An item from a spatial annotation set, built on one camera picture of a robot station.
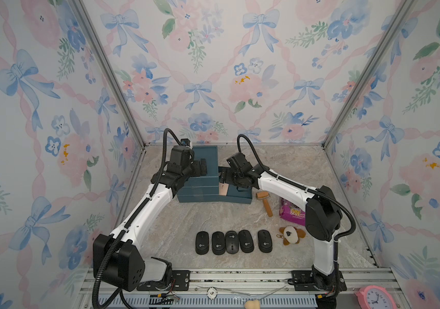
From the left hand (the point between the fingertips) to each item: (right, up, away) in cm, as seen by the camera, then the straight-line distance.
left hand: (197, 161), depth 82 cm
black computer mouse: (+2, -34, 0) cm, 34 cm away
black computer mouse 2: (+9, -35, +1) cm, 36 cm away
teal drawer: (+21, -17, +14) cm, 31 cm away
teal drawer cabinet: (+2, -12, +4) cm, 13 cm away
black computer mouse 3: (+15, -34, 0) cm, 37 cm away
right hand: (+14, -7, +9) cm, 18 cm away
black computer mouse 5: (+29, -34, 0) cm, 45 cm away
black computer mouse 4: (+21, -34, 0) cm, 40 cm away
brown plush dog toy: (+40, -31, 0) cm, 51 cm away
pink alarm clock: (+65, -49, -12) cm, 82 cm away
